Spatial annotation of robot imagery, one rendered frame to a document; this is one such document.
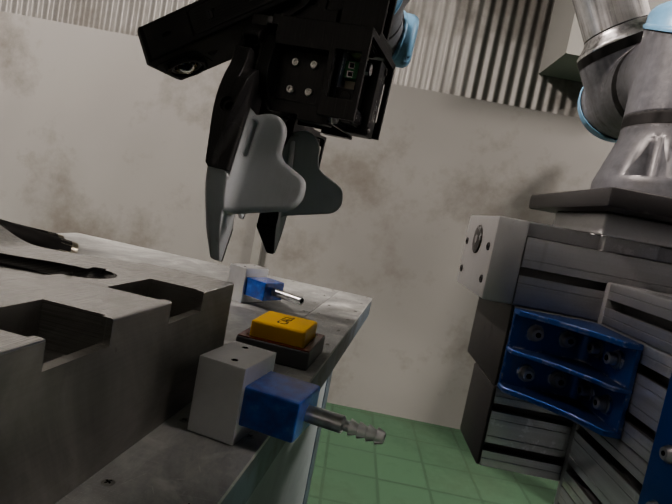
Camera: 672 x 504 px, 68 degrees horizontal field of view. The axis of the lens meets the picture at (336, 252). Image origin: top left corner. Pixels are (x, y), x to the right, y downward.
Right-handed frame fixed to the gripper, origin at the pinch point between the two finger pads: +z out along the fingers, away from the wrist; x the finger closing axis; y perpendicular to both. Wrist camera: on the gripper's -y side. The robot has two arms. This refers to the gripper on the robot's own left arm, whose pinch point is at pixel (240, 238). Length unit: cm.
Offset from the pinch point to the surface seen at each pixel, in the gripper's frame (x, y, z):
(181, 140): 184, -133, -11
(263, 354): 2.0, 2.7, 8.2
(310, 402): 0.8, 7.3, 9.9
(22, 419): -14.9, -0.8, 7.6
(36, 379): -14.4, -0.9, 6.0
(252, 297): 39.1, -15.5, 14.6
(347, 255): 205, -44, 26
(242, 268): 37.3, -17.2, 10.2
